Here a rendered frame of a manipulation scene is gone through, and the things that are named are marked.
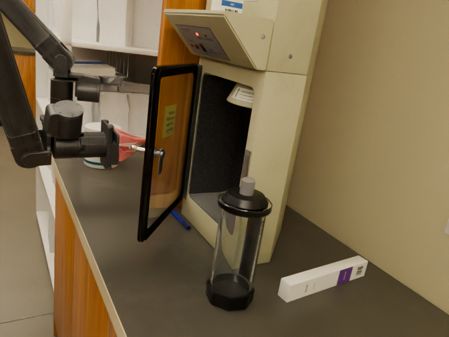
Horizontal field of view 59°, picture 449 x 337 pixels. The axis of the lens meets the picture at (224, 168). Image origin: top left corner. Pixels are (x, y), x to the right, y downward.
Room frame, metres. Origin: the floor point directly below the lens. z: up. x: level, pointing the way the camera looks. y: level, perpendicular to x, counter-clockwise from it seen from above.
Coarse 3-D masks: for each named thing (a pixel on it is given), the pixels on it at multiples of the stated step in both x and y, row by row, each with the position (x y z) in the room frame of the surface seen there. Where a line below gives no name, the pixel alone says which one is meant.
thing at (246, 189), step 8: (248, 184) 0.72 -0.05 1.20; (232, 192) 0.73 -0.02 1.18; (240, 192) 0.73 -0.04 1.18; (248, 192) 0.72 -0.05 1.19; (256, 192) 0.75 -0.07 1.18; (224, 200) 0.71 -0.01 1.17; (232, 200) 0.70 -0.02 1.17; (240, 200) 0.70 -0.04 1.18; (248, 200) 0.70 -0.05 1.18; (256, 200) 0.71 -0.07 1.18; (264, 200) 0.72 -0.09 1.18; (248, 208) 0.69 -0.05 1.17; (256, 208) 0.69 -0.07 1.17
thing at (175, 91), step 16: (176, 64) 0.94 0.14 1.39; (176, 80) 0.94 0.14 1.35; (192, 80) 1.07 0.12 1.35; (160, 96) 0.85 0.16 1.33; (176, 96) 0.95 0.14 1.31; (160, 112) 0.86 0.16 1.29; (176, 112) 0.97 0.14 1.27; (160, 128) 0.87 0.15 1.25; (176, 128) 0.98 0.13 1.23; (160, 144) 0.88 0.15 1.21; (176, 144) 1.00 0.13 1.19; (144, 160) 0.81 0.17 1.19; (176, 160) 1.01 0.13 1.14; (144, 176) 0.80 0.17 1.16; (160, 176) 0.90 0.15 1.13; (176, 176) 1.03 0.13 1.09; (160, 192) 0.91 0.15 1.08; (176, 192) 1.04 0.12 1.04; (160, 208) 0.92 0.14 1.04
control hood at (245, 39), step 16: (176, 16) 0.99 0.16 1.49; (192, 16) 0.91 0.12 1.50; (208, 16) 0.84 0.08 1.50; (224, 16) 0.79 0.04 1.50; (240, 16) 0.80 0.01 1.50; (256, 16) 0.83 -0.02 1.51; (224, 32) 0.83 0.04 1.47; (240, 32) 0.81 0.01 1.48; (256, 32) 0.83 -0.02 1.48; (224, 48) 0.89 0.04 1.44; (240, 48) 0.83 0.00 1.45; (256, 48) 0.83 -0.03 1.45; (240, 64) 0.88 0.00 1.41; (256, 64) 0.83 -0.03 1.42
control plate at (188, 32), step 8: (176, 24) 1.03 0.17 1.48; (184, 32) 1.02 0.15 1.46; (192, 32) 0.98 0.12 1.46; (200, 32) 0.94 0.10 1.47; (208, 32) 0.90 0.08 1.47; (192, 40) 1.02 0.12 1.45; (200, 40) 0.97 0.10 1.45; (208, 40) 0.93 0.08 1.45; (216, 40) 0.89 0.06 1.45; (192, 48) 1.06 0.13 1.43; (200, 48) 1.01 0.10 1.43; (216, 56) 0.96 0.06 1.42; (224, 56) 0.92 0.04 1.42
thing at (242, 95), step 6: (240, 84) 0.98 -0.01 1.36; (234, 90) 0.99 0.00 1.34; (240, 90) 0.97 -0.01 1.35; (246, 90) 0.96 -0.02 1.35; (252, 90) 0.95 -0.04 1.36; (228, 96) 1.02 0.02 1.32; (234, 96) 0.97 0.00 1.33; (240, 96) 0.96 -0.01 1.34; (246, 96) 0.95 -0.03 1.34; (252, 96) 0.95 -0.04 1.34; (234, 102) 0.96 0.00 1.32; (240, 102) 0.95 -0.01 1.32; (246, 102) 0.94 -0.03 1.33; (252, 102) 0.94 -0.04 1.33
